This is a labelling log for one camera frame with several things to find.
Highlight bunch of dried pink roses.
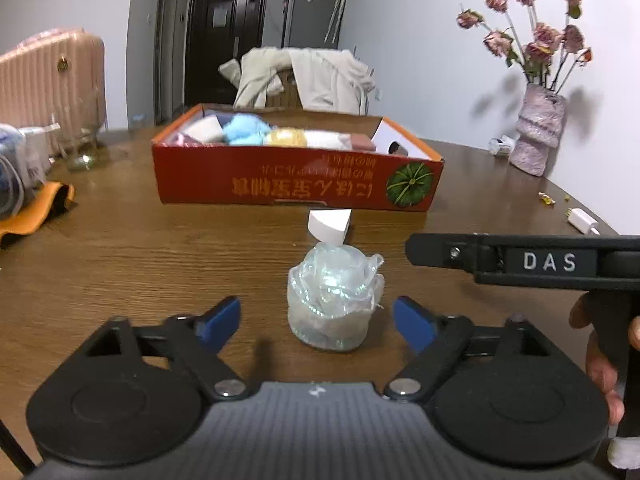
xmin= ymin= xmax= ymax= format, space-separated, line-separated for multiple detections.
xmin=455 ymin=0 xmax=595 ymax=96

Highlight pink ribbed suitcase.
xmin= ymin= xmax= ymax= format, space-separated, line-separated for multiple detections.
xmin=0 ymin=28 xmax=107 ymax=157

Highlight pink textured vase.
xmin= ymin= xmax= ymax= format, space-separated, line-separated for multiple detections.
xmin=508 ymin=83 xmax=570 ymax=178

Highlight clear glass cup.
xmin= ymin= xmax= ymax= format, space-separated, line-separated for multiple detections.
xmin=58 ymin=109 xmax=100 ymax=174

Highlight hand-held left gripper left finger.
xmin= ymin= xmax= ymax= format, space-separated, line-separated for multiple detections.
xmin=84 ymin=296 xmax=252 ymax=402

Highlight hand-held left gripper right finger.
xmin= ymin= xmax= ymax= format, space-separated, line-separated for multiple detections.
xmin=383 ymin=296 xmax=557 ymax=403

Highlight yellow pouch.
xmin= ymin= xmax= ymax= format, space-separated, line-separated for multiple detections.
xmin=264 ymin=128 xmax=352 ymax=150

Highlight white round foam pad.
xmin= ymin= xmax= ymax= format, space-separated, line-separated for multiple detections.
xmin=308 ymin=208 xmax=352 ymax=245

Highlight dark brown entrance door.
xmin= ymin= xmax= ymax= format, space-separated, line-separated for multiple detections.
xmin=185 ymin=0 xmax=269 ymax=109

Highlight off-white coat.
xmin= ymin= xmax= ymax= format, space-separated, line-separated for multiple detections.
xmin=287 ymin=48 xmax=376 ymax=115

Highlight grey refrigerator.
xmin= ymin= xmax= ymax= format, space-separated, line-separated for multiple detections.
xmin=282 ymin=0 xmax=349 ymax=51

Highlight white folded umbrella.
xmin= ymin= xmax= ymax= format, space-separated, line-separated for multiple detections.
xmin=324 ymin=0 xmax=349 ymax=44

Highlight beige jacket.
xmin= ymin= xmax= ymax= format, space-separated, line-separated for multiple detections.
xmin=218 ymin=47 xmax=297 ymax=110

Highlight orange stretch band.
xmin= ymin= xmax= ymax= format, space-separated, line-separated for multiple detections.
xmin=0 ymin=182 xmax=76 ymax=249

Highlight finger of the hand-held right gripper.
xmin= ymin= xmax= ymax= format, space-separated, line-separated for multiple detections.
xmin=405 ymin=233 xmax=501 ymax=274

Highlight white charger plug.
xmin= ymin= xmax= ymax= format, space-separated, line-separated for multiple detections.
xmin=567 ymin=208 xmax=601 ymax=236

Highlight small white bottle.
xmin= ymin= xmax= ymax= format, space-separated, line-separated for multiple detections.
xmin=488 ymin=134 xmax=516 ymax=156

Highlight wooden chair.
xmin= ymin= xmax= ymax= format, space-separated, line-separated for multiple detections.
xmin=265 ymin=70 xmax=306 ymax=110

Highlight person's right hand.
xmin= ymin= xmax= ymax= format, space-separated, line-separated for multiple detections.
xmin=569 ymin=292 xmax=640 ymax=426

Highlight white small appliance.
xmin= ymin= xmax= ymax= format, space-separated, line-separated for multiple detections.
xmin=0 ymin=123 xmax=51 ymax=219

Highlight blue fluffy puff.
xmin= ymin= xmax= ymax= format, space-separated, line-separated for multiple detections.
xmin=222 ymin=113 xmax=271 ymax=147

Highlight red printed cardboard box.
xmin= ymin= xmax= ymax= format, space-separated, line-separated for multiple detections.
xmin=151 ymin=103 xmax=445 ymax=214

